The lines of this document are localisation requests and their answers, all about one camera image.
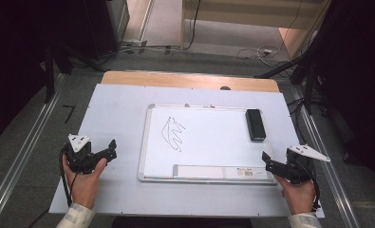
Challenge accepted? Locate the white table cover board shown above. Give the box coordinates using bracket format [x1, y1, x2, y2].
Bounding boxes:
[48, 83, 326, 219]

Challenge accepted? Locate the white floor cable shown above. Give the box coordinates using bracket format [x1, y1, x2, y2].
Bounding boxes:
[236, 45, 284, 62]

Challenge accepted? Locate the black floor cable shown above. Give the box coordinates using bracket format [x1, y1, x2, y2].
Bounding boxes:
[180, 0, 202, 51]

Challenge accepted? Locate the white whiteboard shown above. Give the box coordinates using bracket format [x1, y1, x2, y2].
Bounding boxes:
[138, 103, 279, 186]

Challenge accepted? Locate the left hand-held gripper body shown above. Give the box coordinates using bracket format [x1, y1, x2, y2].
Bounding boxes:
[62, 133, 108, 175]

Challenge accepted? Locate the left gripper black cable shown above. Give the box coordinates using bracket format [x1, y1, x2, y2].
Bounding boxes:
[59, 145, 79, 207]

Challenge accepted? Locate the black curtain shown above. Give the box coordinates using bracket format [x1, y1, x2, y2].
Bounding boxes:
[308, 0, 375, 194]
[0, 0, 91, 150]

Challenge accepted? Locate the black metal stand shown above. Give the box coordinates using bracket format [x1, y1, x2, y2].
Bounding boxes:
[44, 41, 57, 105]
[253, 47, 319, 116]

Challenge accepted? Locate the person's left hand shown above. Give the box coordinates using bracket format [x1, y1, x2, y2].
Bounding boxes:
[62, 156, 108, 211]

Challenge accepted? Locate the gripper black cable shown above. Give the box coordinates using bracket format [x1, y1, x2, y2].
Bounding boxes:
[59, 145, 79, 207]
[297, 160, 322, 213]

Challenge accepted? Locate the light wooden shelf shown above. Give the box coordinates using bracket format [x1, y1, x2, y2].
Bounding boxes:
[179, 0, 332, 50]

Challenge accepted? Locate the person's dark clothing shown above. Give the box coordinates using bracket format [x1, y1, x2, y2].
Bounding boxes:
[110, 216, 254, 228]

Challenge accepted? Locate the metal floor rail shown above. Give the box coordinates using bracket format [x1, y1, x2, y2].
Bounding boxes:
[291, 85, 362, 228]
[0, 73, 66, 228]

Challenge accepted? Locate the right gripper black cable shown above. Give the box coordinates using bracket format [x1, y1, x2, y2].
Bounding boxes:
[297, 160, 322, 213]

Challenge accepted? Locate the wooden table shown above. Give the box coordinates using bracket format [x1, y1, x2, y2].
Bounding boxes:
[100, 70, 281, 94]

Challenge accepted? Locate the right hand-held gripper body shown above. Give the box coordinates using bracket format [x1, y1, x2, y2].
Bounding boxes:
[282, 143, 331, 185]

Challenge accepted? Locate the black cabinet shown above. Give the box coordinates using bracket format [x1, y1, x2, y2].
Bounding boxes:
[82, 0, 131, 62]

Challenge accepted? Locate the person's right hand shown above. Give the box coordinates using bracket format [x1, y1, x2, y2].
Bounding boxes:
[273, 174, 317, 216]

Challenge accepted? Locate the black whiteboard eraser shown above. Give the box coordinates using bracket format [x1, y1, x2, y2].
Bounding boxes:
[245, 108, 268, 143]

